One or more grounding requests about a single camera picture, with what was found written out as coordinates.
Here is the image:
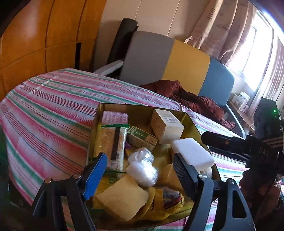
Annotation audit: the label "striped pink green bedsheet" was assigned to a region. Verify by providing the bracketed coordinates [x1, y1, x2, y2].
[0, 67, 251, 231]

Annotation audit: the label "yellow patterned sock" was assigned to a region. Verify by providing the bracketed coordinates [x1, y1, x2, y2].
[129, 187, 186, 223]

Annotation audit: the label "white foam block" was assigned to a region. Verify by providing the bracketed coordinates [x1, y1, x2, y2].
[171, 138, 215, 172]

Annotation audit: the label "pink patterned curtain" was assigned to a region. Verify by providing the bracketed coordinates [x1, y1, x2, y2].
[185, 1, 283, 111]

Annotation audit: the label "person right hand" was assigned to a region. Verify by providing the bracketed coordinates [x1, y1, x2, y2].
[239, 169, 281, 216]

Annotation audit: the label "white plastic bag ball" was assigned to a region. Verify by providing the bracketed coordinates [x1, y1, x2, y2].
[128, 147, 155, 163]

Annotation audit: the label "grey yellow blue armchair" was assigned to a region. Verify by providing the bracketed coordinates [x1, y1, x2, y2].
[95, 31, 245, 138]

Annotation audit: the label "maroon jacket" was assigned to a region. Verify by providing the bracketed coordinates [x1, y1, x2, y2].
[141, 80, 236, 130]

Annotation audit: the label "beige ointment carton box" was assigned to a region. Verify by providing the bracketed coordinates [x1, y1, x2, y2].
[150, 109, 184, 144]

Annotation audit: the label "green biscuit pack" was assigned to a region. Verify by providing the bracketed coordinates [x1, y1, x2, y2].
[93, 124, 130, 172]

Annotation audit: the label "wooden side desk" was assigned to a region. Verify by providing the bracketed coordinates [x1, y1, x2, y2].
[228, 100, 255, 134]

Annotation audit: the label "white boxes on desk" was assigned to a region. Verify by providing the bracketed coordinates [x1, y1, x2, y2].
[231, 92, 250, 112]

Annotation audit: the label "orange wooden wardrobe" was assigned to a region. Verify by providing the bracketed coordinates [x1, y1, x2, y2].
[1, 1, 106, 99]

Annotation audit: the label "white knitted sock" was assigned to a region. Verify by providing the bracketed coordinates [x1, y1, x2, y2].
[200, 167, 213, 178]

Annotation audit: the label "green small carton box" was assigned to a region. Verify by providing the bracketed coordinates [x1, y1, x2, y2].
[127, 126, 158, 152]

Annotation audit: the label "green yellow snack pack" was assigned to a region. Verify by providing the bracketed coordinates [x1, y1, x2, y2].
[96, 170, 121, 194]

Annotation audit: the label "black rolled mat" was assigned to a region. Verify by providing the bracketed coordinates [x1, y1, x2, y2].
[106, 18, 138, 64]

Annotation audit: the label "gold tin tray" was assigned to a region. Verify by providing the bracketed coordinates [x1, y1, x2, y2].
[87, 103, 210, 230]

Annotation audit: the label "purple snack pouch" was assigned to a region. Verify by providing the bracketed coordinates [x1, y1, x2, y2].
[125, 141, 132, 149]

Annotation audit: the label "yellow sponge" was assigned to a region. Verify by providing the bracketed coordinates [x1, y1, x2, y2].
[95, 175, 149, 222]
[157, 164, 182, 190]

